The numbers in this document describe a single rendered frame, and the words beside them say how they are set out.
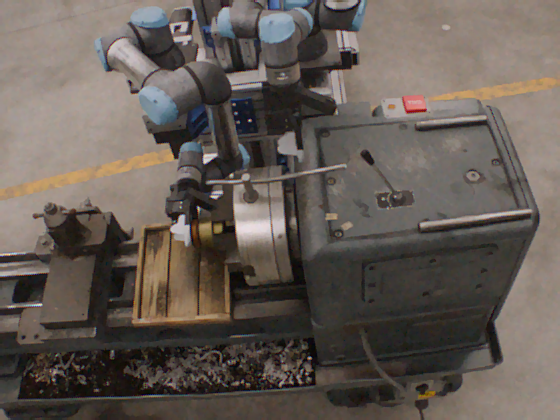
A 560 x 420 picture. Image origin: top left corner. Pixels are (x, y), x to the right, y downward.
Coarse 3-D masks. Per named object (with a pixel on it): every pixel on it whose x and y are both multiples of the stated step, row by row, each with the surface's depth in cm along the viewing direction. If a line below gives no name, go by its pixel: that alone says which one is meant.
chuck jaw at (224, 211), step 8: (224, 192) 152; (232, 192) 152; (216, 200) 153; (224, 200) 153; (232, 200) 153; (216, 208) 155; (224, 208) 153; (232, 208) 153; (216, 216) 154; (224, 216) 154; (232, 216) 154
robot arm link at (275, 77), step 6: (294, 66) 122; (270, 72) 122; (276, 72) 122; (282, 72) 122; (288, 72) 122; (294, 72) 123; (270, 78) 123; (276, 78) 123; (282, 78) 122; (288, 78) 123; (294, 78) 123; (270, 84) 126; (276, 84) 123; (282, 84) 123; (288, 84) 124
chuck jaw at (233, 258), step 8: (232, 232) 153; (216, 240) 151; (224, 240) 151; (232, 240) 151; (216, 248) 152; (224, 248) 149; (232, 248) 149; (224, 256) 150; (232, 256) 147; (232, 264) 146; (240, 264) 146; (248, 272) 146
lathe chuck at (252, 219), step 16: (240, 176) 148; (256, 176) 147; (240, 192) 144; (240, 208) 141; (256, 208) 141; (240, 224) 141; (256, 224) 140; (240, 240) 141; (256, 240) 141; (272, 240) 141; (240, 256) 142; (256, 256) 142; (272, 256) 142; (256, 272) 145; (272, 272) 145
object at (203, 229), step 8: (192, 224) 154; (200, 224) 153; (208, 224) 153; (216, 224) 154; (224, 224) 158; (192, 232) 153; (200, 232) 152; (208, 232) 152; (216, 232) 153; (224, 232) 159; (192, 240) 153; (200, 240) 153; (208, 240) 153
